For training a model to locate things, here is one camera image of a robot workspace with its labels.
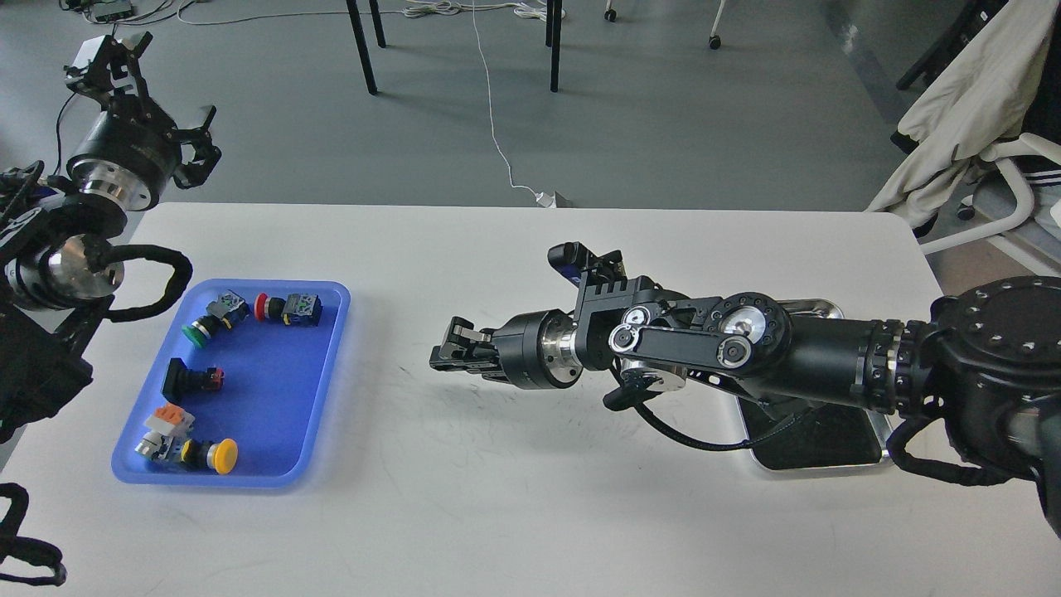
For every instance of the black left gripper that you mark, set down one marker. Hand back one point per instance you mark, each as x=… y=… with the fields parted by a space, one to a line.
x=120 y=159

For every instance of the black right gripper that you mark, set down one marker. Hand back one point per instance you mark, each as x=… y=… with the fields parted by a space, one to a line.
x=535 y=351

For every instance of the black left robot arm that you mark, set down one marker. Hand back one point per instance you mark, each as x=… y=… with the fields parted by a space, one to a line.
x=62 y=275

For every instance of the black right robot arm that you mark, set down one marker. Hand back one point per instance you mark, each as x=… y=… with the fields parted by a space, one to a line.
x=976 y=386

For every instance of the black power strip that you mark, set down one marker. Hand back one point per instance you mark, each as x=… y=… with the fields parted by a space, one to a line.
x=109 y=11

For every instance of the white power adapter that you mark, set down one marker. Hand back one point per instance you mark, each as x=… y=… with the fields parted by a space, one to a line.
x=552 y=200

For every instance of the blue plastic tray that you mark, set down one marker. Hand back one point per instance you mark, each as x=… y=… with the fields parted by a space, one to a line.
x=271 y=403

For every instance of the black table leg left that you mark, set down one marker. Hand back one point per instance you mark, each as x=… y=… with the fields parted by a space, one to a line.
x=359 y=32

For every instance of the black table leg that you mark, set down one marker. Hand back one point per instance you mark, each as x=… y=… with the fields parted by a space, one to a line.
x=359 y=32
x=553 y=28

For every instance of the black square push button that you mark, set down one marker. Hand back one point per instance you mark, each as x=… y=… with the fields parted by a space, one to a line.
x=180 y=381

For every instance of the orange grey contact block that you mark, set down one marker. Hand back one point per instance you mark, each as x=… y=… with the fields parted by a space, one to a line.
x=169 y=428

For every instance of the black table leg right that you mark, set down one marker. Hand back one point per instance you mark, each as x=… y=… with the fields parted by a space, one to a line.
x=553 y=28

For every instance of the steel metal tray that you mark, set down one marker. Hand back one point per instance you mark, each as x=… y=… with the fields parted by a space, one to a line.
x=831 y=440

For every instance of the beige jacket on chair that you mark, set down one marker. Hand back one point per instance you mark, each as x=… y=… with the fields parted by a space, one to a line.
x=985 y=94

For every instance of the white office chair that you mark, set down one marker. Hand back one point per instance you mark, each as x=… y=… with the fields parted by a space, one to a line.
x=1004 y=199

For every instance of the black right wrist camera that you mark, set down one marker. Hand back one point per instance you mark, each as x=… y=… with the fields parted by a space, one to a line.
x=576 y=263

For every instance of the red push button switch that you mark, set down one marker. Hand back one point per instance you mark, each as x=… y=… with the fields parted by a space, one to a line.
x=298 y=310

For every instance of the green push button switch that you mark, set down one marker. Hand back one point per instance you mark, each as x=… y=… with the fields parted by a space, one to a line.
x=223 y=313

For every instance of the yellow push button switch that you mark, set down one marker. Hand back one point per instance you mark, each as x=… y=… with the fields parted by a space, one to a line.
x=193 y=455

